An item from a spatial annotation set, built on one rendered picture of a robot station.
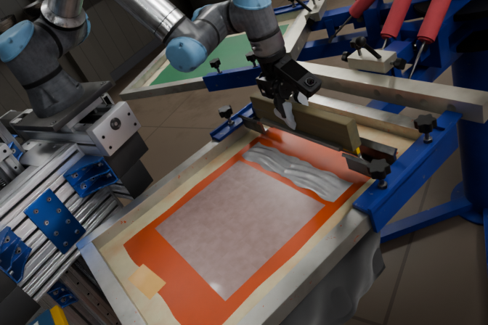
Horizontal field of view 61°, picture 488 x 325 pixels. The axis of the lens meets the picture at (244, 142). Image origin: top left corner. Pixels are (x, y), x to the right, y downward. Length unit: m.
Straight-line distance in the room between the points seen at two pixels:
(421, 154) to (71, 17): 0.96
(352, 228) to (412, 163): 0.19
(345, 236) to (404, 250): 1.23
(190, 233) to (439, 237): 1.32
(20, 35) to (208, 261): 0.74
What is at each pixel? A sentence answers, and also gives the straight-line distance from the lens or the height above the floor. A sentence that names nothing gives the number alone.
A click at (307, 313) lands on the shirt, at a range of 0.99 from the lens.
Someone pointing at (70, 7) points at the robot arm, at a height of 1.48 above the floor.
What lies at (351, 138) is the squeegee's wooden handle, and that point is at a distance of 0.93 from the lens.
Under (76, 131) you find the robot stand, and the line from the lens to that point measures 1.24.
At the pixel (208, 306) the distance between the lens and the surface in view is 0.89.
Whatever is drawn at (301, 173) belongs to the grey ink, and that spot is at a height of 0.96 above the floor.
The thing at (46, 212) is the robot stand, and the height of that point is 1.08.
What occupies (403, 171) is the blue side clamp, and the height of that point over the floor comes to 1.01.
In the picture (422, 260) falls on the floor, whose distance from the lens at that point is 2.01.
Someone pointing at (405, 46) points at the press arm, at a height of 1.04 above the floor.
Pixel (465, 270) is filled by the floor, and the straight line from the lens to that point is 1.98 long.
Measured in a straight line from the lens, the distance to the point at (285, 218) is 0.95.
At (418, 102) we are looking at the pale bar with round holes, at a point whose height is 1.01.
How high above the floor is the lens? 1.62
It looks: 32 degrees down
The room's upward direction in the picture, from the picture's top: 25 degrees counter-clockwise
